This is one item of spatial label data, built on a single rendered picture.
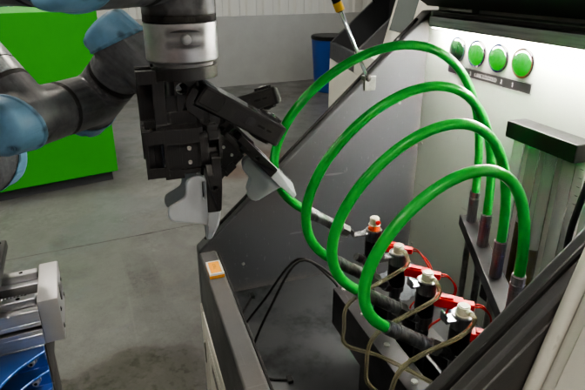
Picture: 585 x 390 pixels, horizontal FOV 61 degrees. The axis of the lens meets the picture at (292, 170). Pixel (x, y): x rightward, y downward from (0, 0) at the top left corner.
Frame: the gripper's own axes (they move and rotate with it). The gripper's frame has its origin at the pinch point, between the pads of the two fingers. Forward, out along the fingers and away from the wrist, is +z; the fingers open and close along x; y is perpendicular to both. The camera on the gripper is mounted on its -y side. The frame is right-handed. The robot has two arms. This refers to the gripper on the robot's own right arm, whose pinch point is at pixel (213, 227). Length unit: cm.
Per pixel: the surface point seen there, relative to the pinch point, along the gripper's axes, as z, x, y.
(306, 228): 4.2, -3.3, -13.4
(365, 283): 3.2, 12.6, -14.4
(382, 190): 20, -43, -48
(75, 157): 99, -332, 49
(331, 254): 3.9, 4.6, -13.7
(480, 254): 13.3, -1.7, -42.9
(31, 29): 4, -329, 62
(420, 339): 13.1, 12.7, -22.5
